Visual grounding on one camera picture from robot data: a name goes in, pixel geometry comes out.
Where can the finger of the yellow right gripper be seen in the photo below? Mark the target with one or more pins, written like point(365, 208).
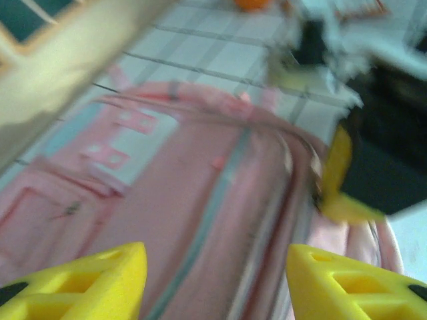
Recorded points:
point(338, 156)
point(347, 210)

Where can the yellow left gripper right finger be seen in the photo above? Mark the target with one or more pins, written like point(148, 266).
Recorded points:
point(317, 283)

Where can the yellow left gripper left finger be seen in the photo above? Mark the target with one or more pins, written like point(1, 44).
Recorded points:
point(110, 276)

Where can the pink student backpack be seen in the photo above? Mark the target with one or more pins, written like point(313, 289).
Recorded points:
point(173, 186)

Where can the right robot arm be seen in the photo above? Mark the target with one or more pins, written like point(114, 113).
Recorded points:
point(393, 53)

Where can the orange and white snack packet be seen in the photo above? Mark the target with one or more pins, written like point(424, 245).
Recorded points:
point(360, 6)

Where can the white and orange bowl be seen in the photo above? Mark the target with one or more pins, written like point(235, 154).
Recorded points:
point(250, 4)

